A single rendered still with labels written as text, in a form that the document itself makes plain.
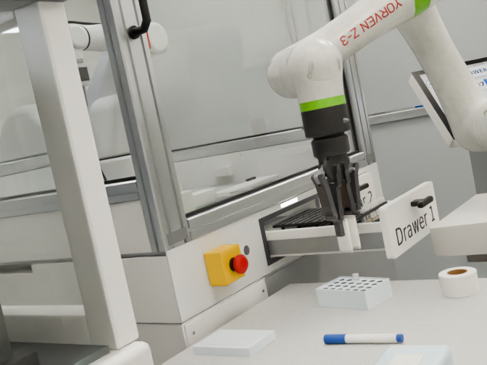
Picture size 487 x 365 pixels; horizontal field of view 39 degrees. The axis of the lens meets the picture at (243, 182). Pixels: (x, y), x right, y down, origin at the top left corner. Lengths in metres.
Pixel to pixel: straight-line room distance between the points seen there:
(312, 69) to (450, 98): 0.59
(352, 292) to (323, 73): 0.43
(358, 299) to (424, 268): 2.12
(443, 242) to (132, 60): 0.81
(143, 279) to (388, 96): 2.17
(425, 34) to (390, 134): 1.61
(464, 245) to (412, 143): 1.74
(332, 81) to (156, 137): 0.36
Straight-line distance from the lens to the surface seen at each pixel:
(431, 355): 0.99
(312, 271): 1.79
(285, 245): 1.59
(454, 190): 3.32
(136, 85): 1.35
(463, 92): 1.84
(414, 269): 3.49
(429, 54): 1.82
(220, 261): 1.40
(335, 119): 1.35
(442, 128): 2.33
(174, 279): 1.36
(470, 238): 1.63
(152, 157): 1.34
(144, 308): 1.43
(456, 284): 1.35
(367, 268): 2.07
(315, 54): 1.34
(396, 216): 1.48
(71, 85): 0.91
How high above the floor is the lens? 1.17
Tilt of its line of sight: 6 degrees down
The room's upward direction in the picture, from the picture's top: 12 degrees counter-clockwise
